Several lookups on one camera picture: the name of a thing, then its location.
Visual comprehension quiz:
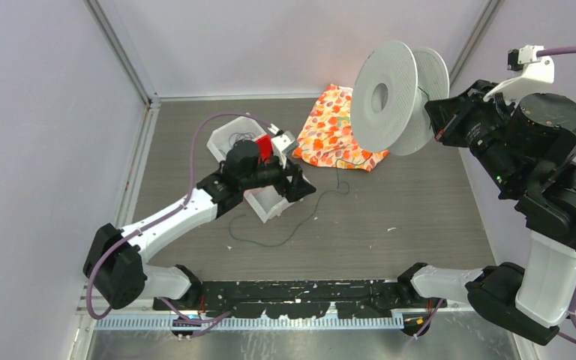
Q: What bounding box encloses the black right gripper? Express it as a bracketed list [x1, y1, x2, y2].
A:
[424, 75, 524, 189]

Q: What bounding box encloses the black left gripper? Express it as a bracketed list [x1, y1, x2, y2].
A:
[241, 152, 316, 203]

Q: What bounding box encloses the white and red bin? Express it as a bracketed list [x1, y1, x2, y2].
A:
[205, 115, 305, 224]

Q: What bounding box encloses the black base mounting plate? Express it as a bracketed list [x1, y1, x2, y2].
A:
[169, 280, 439, 320]

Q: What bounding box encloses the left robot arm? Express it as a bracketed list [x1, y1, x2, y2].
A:
[83, 140, 316, 318]

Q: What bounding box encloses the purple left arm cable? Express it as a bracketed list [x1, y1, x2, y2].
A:
[85, 111, 281, 326]

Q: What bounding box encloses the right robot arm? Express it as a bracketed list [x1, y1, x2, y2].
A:
[395, 80, 576, 346]

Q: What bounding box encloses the floral orange cloth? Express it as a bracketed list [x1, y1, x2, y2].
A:
[292, 84, 389, 172]

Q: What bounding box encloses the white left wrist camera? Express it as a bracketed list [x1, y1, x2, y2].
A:
[271, 130, 299, 169]

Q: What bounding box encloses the white perforated spool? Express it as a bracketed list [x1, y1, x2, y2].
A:
[350, 40, 450, 156]

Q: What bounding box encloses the green wire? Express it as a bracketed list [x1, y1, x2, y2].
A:
[227, 85, 433, 248]

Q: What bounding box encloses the white slotted cable duct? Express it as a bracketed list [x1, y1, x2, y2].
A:
[94, 312, 404, 332]

